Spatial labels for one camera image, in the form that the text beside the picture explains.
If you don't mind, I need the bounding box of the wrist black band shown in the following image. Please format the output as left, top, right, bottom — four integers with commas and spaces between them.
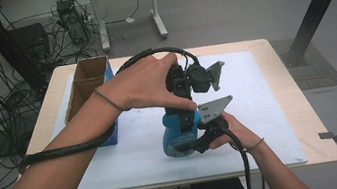
93, 84, 127, 117
228, 137, 267, 156

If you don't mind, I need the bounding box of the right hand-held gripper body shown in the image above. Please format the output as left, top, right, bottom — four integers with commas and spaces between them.
189, 94, 241, 155

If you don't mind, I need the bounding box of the grey floor mat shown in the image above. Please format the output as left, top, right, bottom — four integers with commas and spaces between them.
269, 31, 337, 95

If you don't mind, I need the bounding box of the black tape piece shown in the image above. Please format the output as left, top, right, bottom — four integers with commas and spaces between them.
317, 129, 337, 146

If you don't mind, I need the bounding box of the black computer tower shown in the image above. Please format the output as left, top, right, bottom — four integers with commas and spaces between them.
54, 0, 92, 48

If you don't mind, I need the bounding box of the blue cardboard box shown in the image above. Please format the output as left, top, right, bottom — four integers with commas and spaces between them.
56, 54, 125, 153

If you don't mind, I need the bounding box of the person's right hand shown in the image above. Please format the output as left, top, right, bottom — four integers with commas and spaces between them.
203, 105, 265, 158

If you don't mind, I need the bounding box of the white table mat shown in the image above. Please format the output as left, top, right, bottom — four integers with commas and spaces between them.
42, 41, 309, 189

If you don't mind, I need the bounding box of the left wrist black band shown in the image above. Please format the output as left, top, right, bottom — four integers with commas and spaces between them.
93, 84, 127, 117

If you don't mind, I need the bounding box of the white background desk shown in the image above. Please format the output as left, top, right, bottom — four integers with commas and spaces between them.
67, 0, 197, 57

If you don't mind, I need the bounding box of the blue bottle with white cap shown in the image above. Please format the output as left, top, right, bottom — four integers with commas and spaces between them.
157, 108, 207, 160

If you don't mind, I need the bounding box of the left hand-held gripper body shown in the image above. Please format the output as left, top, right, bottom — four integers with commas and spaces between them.
163, 58, 230, 103

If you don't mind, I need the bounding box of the light wooden table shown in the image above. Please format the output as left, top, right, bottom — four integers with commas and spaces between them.
13, 26, 337, 189

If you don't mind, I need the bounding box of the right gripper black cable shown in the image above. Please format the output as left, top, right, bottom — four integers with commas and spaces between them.
225, 123, 255, 189

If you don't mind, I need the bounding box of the black equipment box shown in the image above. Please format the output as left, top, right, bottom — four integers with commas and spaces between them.
6, 21, 53, 65

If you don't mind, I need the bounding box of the black floor plate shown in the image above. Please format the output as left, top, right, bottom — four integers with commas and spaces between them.
0, 117, 45, 159

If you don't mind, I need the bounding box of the right wrist black band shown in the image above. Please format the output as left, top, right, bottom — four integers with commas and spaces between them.
228, 137, 267, 156

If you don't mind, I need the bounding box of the person's left hand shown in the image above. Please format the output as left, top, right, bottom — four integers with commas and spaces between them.
92, 49, 199, 126

